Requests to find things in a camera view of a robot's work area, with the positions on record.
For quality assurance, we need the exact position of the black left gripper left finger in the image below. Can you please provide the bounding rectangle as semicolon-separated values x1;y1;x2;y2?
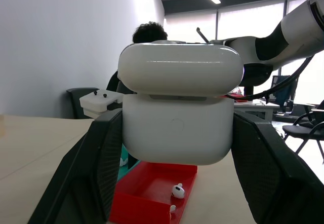
27;108;125;224

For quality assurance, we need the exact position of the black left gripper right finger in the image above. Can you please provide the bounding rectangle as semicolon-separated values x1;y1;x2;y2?
230;111;324;224

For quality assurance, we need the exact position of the white earbud charging case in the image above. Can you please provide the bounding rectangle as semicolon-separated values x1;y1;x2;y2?
117;41;244;166

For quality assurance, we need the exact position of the green plastic bin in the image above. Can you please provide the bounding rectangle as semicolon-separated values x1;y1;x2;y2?
118;144;140;176

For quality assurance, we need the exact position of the white background desk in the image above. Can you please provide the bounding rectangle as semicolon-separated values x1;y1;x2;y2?
234;101;280;122

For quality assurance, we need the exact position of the black office chair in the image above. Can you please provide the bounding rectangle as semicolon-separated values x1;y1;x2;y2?
66;87;100;120

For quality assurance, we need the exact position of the red plastic tray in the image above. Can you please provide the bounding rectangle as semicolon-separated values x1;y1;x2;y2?
108;161;198;224

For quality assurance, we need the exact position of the dark chair with blue cloth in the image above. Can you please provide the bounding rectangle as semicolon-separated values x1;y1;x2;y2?
270;74;299;114

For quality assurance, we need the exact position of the thin black rod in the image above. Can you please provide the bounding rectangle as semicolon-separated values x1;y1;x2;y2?
196;27;210;44

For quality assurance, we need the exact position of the person with black hair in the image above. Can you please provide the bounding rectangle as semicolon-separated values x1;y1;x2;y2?
105;21;169;94

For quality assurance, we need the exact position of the black metal frame chair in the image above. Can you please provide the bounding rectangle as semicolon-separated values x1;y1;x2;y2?
282;102;324;164

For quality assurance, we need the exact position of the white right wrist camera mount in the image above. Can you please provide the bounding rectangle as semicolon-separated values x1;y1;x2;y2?
79;89;124;120

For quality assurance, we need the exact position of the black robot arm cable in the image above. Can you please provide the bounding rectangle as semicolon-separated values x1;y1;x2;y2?
224;55;314;100

